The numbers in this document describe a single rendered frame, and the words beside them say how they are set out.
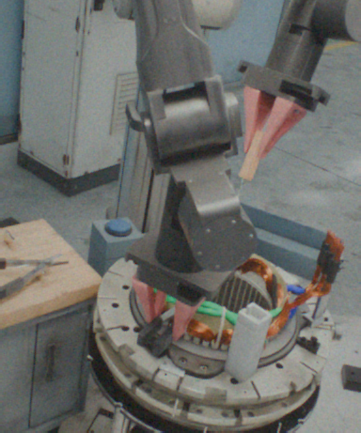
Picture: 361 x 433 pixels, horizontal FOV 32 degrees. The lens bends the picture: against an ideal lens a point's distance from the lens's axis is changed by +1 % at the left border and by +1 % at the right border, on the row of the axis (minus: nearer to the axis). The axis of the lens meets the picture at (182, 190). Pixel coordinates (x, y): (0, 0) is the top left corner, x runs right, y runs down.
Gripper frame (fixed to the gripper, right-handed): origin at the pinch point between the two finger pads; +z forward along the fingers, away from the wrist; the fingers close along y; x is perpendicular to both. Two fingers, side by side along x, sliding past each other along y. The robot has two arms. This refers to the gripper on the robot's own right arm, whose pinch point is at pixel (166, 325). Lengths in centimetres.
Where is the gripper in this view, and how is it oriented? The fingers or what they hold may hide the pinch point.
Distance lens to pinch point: 70.3
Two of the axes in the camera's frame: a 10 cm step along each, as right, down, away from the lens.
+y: 8.6, 3.7, -3.5
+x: 4.7, -3.3, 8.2
